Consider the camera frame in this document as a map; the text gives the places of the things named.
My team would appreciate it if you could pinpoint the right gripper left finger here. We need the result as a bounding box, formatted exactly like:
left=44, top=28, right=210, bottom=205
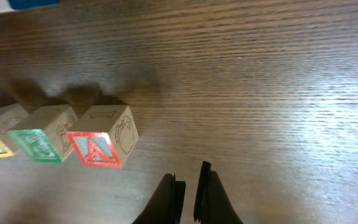
left=132, top=174, right=186, bottom=224

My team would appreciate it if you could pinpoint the green R block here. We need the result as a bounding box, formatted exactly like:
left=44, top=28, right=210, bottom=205
left=8, top=105, right=78, bottom=163

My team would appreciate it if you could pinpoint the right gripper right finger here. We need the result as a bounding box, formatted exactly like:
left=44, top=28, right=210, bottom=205
left=193, top=161, right=243, bottom=224

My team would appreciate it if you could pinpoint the blue E block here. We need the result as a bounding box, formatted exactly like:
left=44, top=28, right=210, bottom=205
left=8, top=0, right=60, bottom=11

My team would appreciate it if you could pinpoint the red A block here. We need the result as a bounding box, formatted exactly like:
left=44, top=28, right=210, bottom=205
left=67, top=105, right=139, bottom=169

